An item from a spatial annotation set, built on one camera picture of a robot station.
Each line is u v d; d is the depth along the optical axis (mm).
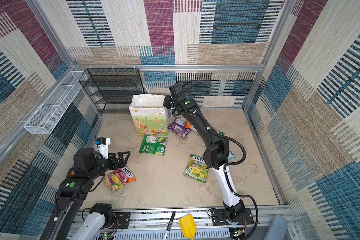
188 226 713
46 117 714
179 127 1060
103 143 627
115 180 825
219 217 738
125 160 674
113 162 628
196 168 871
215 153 568
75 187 480
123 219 730
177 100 681
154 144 991
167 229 709
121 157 647
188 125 1058
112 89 1103
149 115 893
